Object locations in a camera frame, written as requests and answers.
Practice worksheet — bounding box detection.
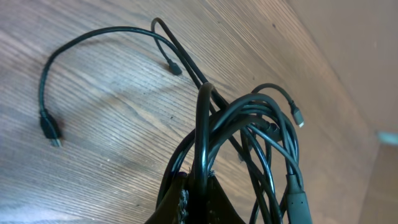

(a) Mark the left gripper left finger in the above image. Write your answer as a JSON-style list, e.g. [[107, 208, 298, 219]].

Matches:
[[145, 172, 189, 224]]

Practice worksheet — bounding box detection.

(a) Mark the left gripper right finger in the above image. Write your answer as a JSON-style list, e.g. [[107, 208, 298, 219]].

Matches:
[[206, 175, 245, 224]]

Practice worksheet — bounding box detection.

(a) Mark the thick black usb cable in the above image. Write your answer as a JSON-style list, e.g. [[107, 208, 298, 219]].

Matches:
[[155, 82, 313, 224]]

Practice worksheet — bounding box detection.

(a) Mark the thin black usb cable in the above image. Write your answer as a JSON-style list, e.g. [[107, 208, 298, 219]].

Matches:
[[38, 17, 274, 224]]

